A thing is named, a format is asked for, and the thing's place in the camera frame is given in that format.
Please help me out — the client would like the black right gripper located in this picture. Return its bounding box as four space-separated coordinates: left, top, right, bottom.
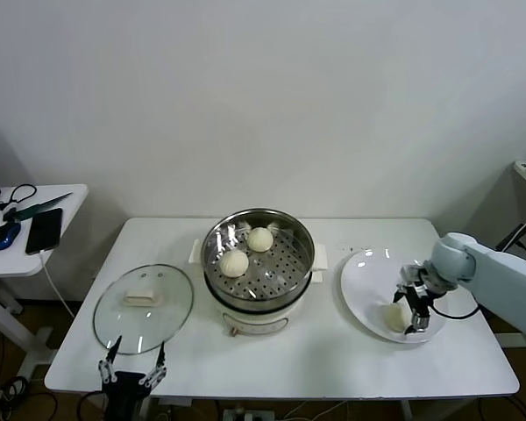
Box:
392 280 444 337

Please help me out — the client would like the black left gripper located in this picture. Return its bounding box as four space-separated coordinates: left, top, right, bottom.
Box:
97 335 168 421

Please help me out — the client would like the white steamed baozi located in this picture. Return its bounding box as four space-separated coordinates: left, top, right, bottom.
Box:
219 249 250 279
246 226 274 253
379 304 409 333

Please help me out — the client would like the glass pot lid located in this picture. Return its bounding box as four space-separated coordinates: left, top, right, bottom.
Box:
91 262 195 355

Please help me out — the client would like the stainless steel steamer basket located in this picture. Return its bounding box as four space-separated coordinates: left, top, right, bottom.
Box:
188 208 330 309

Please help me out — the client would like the white round plate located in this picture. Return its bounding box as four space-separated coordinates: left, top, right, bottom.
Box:
340 247 450 345

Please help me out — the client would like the white electric cooking pot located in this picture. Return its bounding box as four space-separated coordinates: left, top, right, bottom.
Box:
203 262 326 339

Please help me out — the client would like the black smartphone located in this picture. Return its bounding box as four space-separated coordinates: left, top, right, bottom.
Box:
25 207 65 255

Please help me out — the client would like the white side table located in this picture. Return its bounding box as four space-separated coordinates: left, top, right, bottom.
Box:
0 182 90 382

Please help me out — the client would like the blue computer mouse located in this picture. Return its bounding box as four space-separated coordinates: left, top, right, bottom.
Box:
0 221 23 252

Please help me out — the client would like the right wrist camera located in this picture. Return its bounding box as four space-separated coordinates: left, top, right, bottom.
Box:
398 261 427 285

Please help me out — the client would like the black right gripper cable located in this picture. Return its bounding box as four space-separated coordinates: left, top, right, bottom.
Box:
428 293 484 321

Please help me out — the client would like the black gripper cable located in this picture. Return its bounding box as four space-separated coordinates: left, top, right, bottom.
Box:
78 391 109 421
428 293 484 321

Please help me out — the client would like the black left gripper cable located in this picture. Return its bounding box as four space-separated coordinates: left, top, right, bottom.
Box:
78 391 109 421

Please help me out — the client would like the white charging cable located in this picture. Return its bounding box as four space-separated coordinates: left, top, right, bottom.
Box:
38 250 78 320

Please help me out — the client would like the black power adapter cable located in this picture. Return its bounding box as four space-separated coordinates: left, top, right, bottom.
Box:
495 213 526 264

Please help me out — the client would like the black floor cable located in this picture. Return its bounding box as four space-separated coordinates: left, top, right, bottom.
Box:
0 375 60 421

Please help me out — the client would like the green handled knife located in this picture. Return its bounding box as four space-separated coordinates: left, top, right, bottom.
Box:
4 191 75 223

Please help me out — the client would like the black looped cable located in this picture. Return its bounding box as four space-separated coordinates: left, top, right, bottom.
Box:
0 182 39 212

